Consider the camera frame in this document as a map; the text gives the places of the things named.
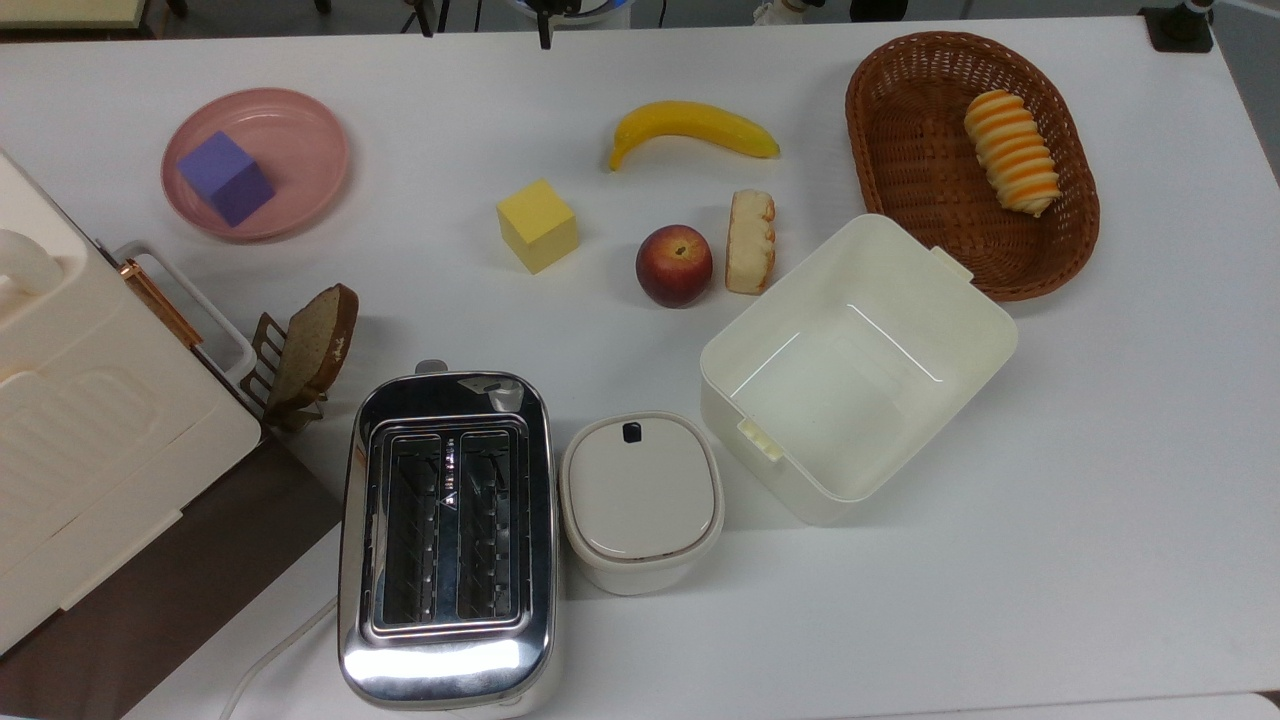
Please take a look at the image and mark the small white lidded container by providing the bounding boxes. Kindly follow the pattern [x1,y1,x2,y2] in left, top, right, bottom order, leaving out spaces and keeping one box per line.
[559,411,725,597]

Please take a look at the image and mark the white toaster cable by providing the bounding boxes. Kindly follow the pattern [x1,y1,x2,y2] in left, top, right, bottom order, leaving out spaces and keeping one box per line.
[218,597,341,720]

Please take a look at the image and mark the yellow banana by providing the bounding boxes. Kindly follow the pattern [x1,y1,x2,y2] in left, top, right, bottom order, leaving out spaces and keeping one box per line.
[609,100,781,172]

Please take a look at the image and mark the white plastic box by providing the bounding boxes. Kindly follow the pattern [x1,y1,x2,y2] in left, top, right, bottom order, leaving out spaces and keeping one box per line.
[699,213,1019,528]

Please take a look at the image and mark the brown toast slice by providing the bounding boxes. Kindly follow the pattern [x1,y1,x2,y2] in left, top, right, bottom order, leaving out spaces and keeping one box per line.
[268,284,360,411]

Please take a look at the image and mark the bronze toast rack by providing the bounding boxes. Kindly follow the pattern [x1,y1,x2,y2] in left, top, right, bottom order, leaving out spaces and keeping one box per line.
[240,312,327,434]

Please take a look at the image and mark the white oven appliance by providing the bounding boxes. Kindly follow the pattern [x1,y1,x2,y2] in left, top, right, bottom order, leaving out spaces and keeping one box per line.
[0,150,263,656]

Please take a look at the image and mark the chrome two-slot toaster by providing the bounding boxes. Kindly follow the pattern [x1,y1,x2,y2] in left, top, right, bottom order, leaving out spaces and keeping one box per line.
[337,360,561,717]

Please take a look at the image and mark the brown wicker basket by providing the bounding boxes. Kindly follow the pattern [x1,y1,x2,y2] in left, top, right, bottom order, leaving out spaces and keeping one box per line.
[845,31,1101,302]

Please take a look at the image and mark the small bread piece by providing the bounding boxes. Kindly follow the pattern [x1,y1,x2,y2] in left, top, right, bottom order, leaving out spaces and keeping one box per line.
[725,190,777,296]

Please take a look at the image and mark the orange striped bread roll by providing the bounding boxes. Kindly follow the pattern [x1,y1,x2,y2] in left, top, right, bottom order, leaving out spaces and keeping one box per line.
[964,89,1061,218]

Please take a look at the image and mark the beige side table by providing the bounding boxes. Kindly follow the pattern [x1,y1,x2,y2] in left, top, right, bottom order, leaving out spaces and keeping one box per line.
[0,0,151,31]

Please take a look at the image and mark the copper oven door handle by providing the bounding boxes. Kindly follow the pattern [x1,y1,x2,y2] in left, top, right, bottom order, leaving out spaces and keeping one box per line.
[120,258,205,349]

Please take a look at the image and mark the black tripod legs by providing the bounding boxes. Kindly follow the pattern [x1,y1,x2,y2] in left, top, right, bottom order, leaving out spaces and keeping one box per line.
[400,0,451,39]

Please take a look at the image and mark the pink plate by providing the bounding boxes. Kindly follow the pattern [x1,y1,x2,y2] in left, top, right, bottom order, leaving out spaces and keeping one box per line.
[161,88,351,242]

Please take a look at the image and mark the purple cube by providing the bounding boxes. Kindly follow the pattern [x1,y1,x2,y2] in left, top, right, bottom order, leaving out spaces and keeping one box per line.
[177,131,276,228]

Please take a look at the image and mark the brown mat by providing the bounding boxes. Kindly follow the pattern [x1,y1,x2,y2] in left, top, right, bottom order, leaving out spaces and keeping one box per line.
[0,432,344,720]

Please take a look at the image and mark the red apple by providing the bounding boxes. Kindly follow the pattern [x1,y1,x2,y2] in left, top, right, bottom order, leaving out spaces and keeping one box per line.
[636,225,714,309]

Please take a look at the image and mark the yellow cube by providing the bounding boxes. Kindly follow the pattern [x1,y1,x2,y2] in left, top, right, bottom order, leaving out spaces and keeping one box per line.
[496,180,580,275]

